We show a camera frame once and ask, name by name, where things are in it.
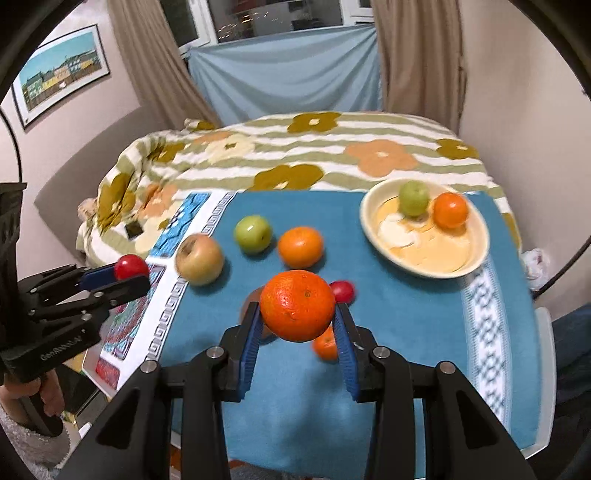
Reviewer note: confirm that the small black square object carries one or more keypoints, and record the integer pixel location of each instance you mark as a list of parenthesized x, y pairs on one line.
[(134, 230)]

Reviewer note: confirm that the blue denim cloth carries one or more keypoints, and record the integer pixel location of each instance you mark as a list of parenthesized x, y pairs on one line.
[(570, 350)]

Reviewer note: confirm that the green apple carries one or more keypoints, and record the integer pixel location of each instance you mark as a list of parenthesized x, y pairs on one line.
[(252, 234), (414, 199)]

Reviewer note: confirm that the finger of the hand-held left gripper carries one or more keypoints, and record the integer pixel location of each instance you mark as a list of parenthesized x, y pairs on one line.
[(124, 288), (99, 276)]

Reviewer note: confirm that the person's left hand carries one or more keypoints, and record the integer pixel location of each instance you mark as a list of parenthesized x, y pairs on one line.
[(51, 394)]

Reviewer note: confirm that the small red fruit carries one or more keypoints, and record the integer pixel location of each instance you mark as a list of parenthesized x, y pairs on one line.
[(344, 290), (131, 265)]

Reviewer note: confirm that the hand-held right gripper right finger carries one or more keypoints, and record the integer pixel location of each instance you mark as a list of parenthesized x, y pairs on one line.
[(347, 350)]

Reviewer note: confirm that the floral striped blanket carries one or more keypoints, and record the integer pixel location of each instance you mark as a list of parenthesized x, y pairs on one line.
[(323, 157)]

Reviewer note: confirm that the light blue sheet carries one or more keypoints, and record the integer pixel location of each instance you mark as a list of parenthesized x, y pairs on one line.
[(286, 74)]

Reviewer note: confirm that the cream ceramic bowl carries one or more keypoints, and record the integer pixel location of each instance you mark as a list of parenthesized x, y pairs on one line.
[(429, 256)]

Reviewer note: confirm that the large orange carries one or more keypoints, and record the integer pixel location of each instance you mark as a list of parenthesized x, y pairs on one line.
[(298, 305)]

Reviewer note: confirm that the small tangerine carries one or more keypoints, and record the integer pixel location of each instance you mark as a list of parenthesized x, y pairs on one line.
[(325, 348)]

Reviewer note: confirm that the brown kiwi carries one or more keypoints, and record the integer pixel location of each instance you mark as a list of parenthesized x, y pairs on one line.
[(253, 295)]

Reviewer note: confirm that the colourful patterned cloth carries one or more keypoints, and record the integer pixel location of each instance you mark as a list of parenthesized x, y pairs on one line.
[(184, 221)]

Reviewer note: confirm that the framed wall poster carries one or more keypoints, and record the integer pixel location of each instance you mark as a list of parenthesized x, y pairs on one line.
[(60, 74)]

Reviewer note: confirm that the grey bed frame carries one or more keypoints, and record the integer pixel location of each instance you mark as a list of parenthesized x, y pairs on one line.
[(60, 184)]

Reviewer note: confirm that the beige curtain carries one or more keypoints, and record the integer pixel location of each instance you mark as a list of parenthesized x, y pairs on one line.
[(415, 60), (157, 69)]

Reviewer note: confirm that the window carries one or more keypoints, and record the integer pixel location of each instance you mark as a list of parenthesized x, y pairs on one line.
[(277, 18)]

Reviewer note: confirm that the white plastic bag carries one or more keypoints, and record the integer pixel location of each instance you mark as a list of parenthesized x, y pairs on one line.
[(535, 265)]

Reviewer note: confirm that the blue cloth with white pattern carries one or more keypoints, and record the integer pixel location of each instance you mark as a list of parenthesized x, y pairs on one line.
[(295, 415)]

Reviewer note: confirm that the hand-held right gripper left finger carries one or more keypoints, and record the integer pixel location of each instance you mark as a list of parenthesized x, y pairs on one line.
[(251, 350)]

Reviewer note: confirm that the red yellow apple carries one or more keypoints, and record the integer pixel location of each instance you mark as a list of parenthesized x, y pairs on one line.
[(199, 259)]

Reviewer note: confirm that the person's left forearm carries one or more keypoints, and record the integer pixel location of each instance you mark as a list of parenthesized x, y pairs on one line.
[(27, 438)]

